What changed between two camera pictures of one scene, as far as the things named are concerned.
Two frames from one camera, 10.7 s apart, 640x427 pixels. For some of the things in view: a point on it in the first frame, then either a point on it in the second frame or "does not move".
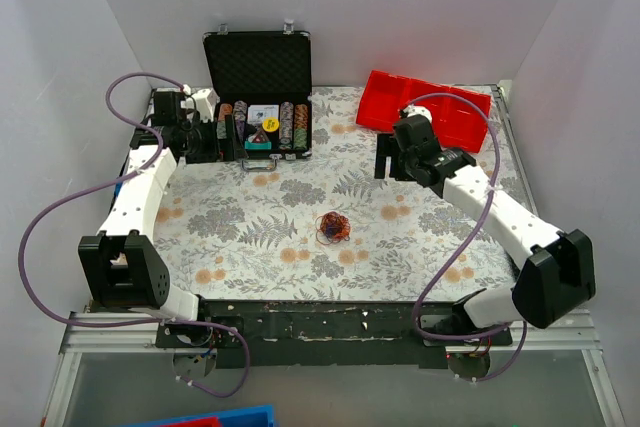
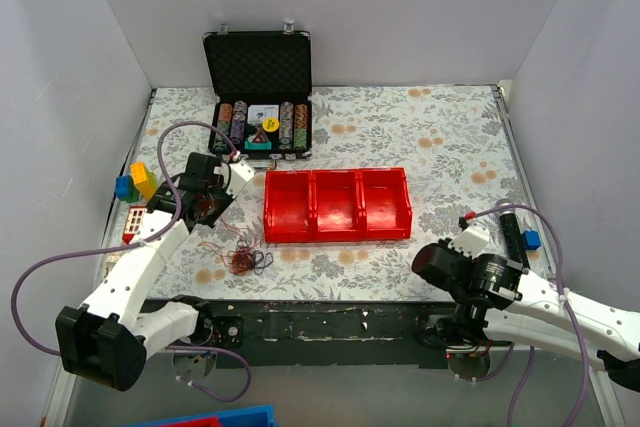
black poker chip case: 263,79 does not move
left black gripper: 228,135 → 206,208
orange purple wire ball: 332,227 → 243,258
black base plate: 318,333 does not move
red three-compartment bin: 459,116 → 333,205
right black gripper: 388,158 → 451,259
